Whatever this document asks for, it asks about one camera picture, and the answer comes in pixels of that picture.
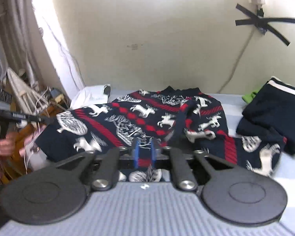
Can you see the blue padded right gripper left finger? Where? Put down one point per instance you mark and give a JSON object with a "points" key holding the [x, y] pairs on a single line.
{"points": [[136, 152]]}

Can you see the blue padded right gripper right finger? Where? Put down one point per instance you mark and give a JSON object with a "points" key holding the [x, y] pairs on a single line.
{"points": [[154, 152]]}

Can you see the navy red reindeer sweater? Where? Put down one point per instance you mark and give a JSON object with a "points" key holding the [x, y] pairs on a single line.
{"points": [[172, 116]]}

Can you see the person's left hand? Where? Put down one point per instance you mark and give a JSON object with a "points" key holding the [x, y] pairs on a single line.
{"points": [[7, 145]]}

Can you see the white folded ironing board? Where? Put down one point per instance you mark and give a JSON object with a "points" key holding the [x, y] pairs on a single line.
{"points": [[28, 99]]}

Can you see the grey curtain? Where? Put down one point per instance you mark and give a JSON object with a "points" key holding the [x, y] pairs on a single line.
{"points": [[16, 43]]}

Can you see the white pillow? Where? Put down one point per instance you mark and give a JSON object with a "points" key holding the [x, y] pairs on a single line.
{"points": [[98, 94]]}

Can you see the green cloth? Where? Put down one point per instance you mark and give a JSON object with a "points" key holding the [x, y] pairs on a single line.
{"points": [[248, 98]]}

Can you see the navy garment with white stripes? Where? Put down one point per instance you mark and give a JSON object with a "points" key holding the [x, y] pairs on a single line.
{"points": [[272, 111]]}

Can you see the black tape cross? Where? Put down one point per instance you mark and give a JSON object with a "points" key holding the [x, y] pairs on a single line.
{"points": [[263, 23]]}

